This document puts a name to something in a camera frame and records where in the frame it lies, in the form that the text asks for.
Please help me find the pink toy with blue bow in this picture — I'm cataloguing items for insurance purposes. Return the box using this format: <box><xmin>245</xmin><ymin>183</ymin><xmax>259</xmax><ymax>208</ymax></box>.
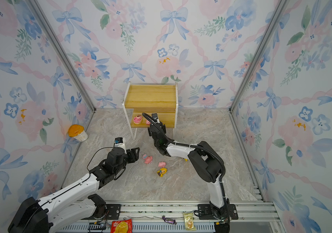
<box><xmin>142</xmin><ymin>154</ymin><xmax>153</xmax><ymax>164</ymax></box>

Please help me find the pink bear toy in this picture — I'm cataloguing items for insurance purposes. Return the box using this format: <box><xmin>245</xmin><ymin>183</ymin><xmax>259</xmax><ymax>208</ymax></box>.
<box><xmin>133</xmin><ymin>115</ymin><xmax>143</xmax><ymax>125</ymax></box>

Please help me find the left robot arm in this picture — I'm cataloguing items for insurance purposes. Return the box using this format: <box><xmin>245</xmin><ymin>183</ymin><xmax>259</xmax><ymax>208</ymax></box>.
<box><xmin>8</xmin><ymin>147</ymin><xmax>140</xmax><ymax>233</ymax></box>

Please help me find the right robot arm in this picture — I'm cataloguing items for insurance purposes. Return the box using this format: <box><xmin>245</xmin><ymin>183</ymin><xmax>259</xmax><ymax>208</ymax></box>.
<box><xmin>142</xmin><ymin>113</ymin><xmax>230</xmax><ymax>223</ymax></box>

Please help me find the wooden two-tier shelf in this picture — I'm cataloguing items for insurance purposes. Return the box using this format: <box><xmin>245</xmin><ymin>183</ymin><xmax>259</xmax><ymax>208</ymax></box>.
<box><xmin>122</xmin><ymin>83</ymin><xmax>179</xmax><ymax>140</ymax></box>

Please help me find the yellow bear toy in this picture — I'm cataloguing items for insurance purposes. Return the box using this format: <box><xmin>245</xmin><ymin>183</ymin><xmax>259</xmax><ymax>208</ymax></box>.
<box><xmin>157</xmin><ymin>168</ymin><xmax>168</xmax><ymax>177</ymax></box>

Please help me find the red snack packet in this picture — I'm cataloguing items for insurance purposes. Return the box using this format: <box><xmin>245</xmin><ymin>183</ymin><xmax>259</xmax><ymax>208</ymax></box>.
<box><xmin>111</xmin><ymin>219</ymin><xmax>133</xmax><ymax>233</ymax></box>

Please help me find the purple wrapped candy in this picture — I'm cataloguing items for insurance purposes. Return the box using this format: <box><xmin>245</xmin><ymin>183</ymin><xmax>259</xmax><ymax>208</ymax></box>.
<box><xmin>162</xmin><ymin>216</ymin><xmax>177</xmax><ymax>225</ymax></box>

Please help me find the green snack packet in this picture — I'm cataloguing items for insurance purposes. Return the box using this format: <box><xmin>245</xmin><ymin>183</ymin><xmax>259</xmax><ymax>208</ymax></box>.
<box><xmin>183</xmin><ymin>213</ymin><xmax>197</xmax><ymax>231</ymax></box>

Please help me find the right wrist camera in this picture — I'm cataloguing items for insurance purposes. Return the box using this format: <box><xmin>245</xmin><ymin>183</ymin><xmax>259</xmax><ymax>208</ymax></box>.
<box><xmin>151</xmin><ymin>113</ymin><xmax>160</xmax><ymax>123</ymax></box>

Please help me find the aluminium rail base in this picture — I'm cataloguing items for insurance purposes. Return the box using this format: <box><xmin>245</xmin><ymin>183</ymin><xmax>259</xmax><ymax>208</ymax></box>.
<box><xmin>57</xmin><ymin>201</ymin><xmax>285</xmax><ymax>233</ymax></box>

